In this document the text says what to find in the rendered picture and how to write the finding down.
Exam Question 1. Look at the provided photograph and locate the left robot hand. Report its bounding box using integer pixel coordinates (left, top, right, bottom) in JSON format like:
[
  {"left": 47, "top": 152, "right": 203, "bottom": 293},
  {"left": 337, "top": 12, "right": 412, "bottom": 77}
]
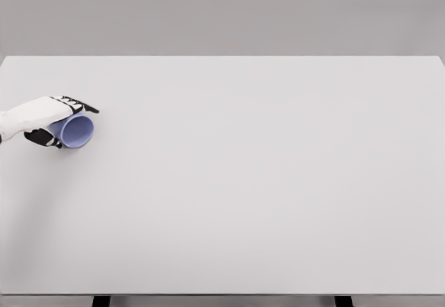
[{"left": 7, "top": 95, "right": 100, "bottom": 149}]

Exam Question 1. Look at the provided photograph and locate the lavender blue cup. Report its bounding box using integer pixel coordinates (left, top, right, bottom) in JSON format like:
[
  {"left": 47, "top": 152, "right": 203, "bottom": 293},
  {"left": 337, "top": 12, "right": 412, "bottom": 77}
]
[{"left": 46, "top": 113, "right": 96, "bottom": 150}]

